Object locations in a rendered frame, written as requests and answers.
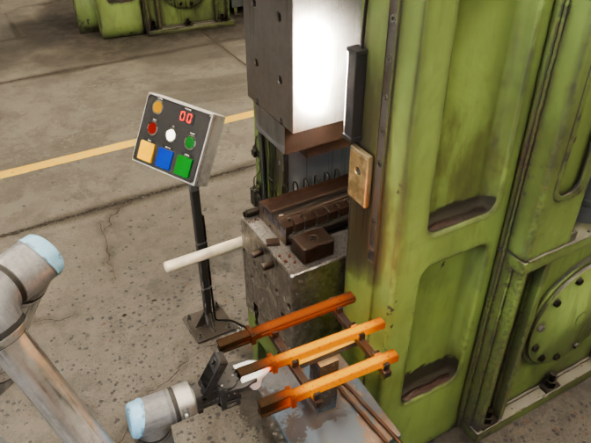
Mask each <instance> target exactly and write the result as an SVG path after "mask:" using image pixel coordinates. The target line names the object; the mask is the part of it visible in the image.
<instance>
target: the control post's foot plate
mask: <svg viewBox="0 0 591 443"><path fill-rule="evenodd" d="M215 315H216V318H218V319H229V317H228V316H227V314H226V313H225V311H224V310H223V308H222V306H221V305H220V304H218V303H217V301H215ZM213 317H214V312H213ZM183 321H184V322H185V325H186V327H187V328H188V329H189V332H190V333H191V334H192V335H193V337H194V339H195V340H196V342H197V343H198V344H201V343H204V342H207V341H209V340H212V339H216V338H219V337H220V336H222V335H225V334H228V333H231V332H232V331H234V330H237V326H236V325H235V324H234V323H233V322H232V321H217V320H215V318H214V321H213V319H212V316H211V313H209V314H208V322H209V325H207V320H206V314H205V312H204V309H203V310H200V311H198V312H195V313H192V314H191V315H190V314H188V315H187V316H184V317H183Z"/></svg>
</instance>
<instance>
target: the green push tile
mask: <svg viewBox="0 0 591 443"><path fill-rule="evenodd" d="M192 166H193V159H191V158H188V157H186V156H182V155H178V157H177V161H176V164H175V168H174V172H173V173H175V174H177V175H180V176H181V177H183V178H189V176H190V172H191V169H192Z"/></svg>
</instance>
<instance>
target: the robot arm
mask: <svg viewBox="0 0 591 443"><path fill-rule="evenodd" d="M63 269H64V261H63V258H62V255H61V254H60V252H59V251H58V250H57V249H56V248H55V247H54V246H53V245H52V244H51V243H50V242H49V241H48V240H46V239H45V238H43V237H41V236H36V235H28V236H25V237H24V238H22V239H19V240H18V242H17V243H15V244H14V245H12V246H11V247H10V248H9V249H8V250H7V251H5V252H4V253H2V254H1V255H0V396H1V395H2V394H3V393H4V392H5V391H6V390H7V389H8V388H9V387H10V386H11V385H12V384H13V383H14V382H15V384H16V385H17V386H18V388H19V389H20V390H21V391H22V392H23V394H24V395H25V396H26V398H27V399H28V400H29V401H30V403H31V404H32V405H33V406H34V408H35V409H36V410H37V411H38V412H39V413H40V414H41V416H42V417H43V418H44V419H45V420H46V422H47V423H48V424H49V425H50V427H51V428H52V429H53V430H54V432H55V433H56V434H57V436H58V437H59V438H60V439H61V440H62V442H63V443H114V442H113V440H112V439H111V437H110V436H109V435H108V434H107V432H106V431H105V429H104V428H103V427H102V426H101V424H100V423H99V422H98V420H97V419H96V418H95V417H94V416H93V415H92V413H91V412H90V411H89V409H88V408H87V407H86V405H85V404H84V402H83V401H82V400H81V399H80V397H79V396H78V395H77V393H76V392H75V391H74V389H73V388H72V387H71V386H70V385H69V384H68V382H67V381H66V380H65V378H64V377H63V376H62V374H61V373H60V372H59V370H58V369H57V368H56V367H55V365H54V364H53V362H52V361H51V360H50V358H49V357H48V356H47V355H46V354H45V353H44V351H43V350H42V349H41V348H40V346H39V345H38V343H37V342H36V341H35V340H34V338H33V337H32V335H31V334H30V333H29V332H28V330H29V328H30V325H31V323H32V320H33V318H34V315H35V313H36V311H37V308H38V307H39V304H40V301H41V298H42V296H43V295H44V294H45V293H46V291H47V287H48V285H49V283H50V282H51V280H52V279H53V278H55V277H56V276H58V275H60V272H61V271H62V270H63ZM254 361H257V360H236V361H231V362H229V363H228V361H227V359H226V358H225V356H224V354H223V352H213V354H212V356H211V358H210V360H209V362H208V364H207V366H206V368H205V369H204V371H203V373H202V375H201V377H200V379H199V381H198V384H199V387H198V388H197V386H196V384H195V382H193V383H190V384H188V382H187V381H183V382H181V383H179V384H176V385H173V386H171V387H169V388H167V389H163V390H160V391H158V392H155V393H153V394H150V395H147V396H144V397H141V398H136V399H135V400H134V401H131V402H129V403H127V404H126V407H125V412H126V417H127V422H128V429H129V431H130V434H131V437H132V438H133V439H137V440H136V441H135V443H175V439H174V437H173V434H172V429H171V426H172V425H174V424H177V423H178V422H181V421H183V420H185V419H188V418H191V417H194V416H196V415H197V411H198V413H199V414H201V413H203V409H205V408H207V407H210V406H212V405H215V404H218V406H219V407H221V409H222V410H227V409H229V408H232V407H234V406H237V405H239V404H241V401H240V399H241V393H240V392H243V391H245V390H247V389H248V388H249V387H250V388H252V389H253V390H256V389H258V388H259V387H260V384H261V382H262V378H264V377H265V376H266V375H267V374H268V373H269V371H270V370H271V367H266V368H264V369H261V370H259V371H257V372H254V373H251V374H248V375H245V376H243V377H241V381H240V380H239V378H236V377H237V374H238V372H237V368H238V367H242V366H244V365H247V364H250V363H252V362H254ZM234 402H237V404H234V405H231V406H230V407H227V405H229V404H231V403H234Z"/></svg>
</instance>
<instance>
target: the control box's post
mask: <svg viewBox="0 0 591 443"><path fill-rule="evenodd" d="M188 189H189V194H190V201H191V209H192V216H193V230H194V237H195V241H196V243H203V242H205V237H204V229H203V221H202V213H201V198H200V187H199V186H194V185H190V184H188ZM203 249H206V245H205V244H202V245H199V246H198V245H197V244H196V251H200V250H203ZM198 266H199V274H200V281H201V287H202V288H203V289H205V288H207V287H210V285H209V277H208V261H207V260H203V261H201V262H198ZM201 294H202V302H203V309H204V312H205V314H206V320H207V325H209V322H208V314H209V313H211V316H212V319H213V321H214V318H213V309H212V301H211V293H210V289H208V290H205V291H203V290H201Z"/></svg>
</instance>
